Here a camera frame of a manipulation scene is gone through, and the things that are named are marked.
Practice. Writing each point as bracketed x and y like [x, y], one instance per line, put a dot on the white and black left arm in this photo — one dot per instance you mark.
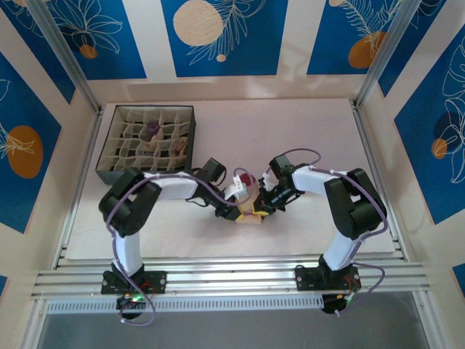
[170, 187]

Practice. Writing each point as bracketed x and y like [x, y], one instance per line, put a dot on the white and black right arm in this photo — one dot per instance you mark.
[312, 181]

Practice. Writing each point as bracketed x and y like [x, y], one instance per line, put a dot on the beige brown green argyle sock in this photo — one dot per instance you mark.
[181, 146]

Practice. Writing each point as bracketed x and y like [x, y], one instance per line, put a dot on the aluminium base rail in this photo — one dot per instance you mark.
[232, 276]

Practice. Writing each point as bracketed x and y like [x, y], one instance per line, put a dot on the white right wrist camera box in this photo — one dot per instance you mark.
[267, 181]

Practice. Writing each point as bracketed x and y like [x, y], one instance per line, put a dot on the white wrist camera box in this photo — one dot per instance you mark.
[267, 181]
[238, 187]

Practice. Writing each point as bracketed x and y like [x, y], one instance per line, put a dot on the aluminium side rail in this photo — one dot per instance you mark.
[78, 196]
[370, 152]

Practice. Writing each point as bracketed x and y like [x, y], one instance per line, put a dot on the aluminium frame post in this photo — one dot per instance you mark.
[385, 51]
[61, 51]

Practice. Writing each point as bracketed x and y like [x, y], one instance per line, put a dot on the purple sock with cream heel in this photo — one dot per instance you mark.
[153, 130]

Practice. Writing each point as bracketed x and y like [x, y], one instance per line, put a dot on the grey fabric divider organizer box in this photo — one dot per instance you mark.
[109, 176]

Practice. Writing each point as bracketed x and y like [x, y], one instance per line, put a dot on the peach sock with purple stripes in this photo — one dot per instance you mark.
[254, 220]

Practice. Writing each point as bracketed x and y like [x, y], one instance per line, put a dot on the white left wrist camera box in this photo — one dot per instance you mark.
[238, 187]

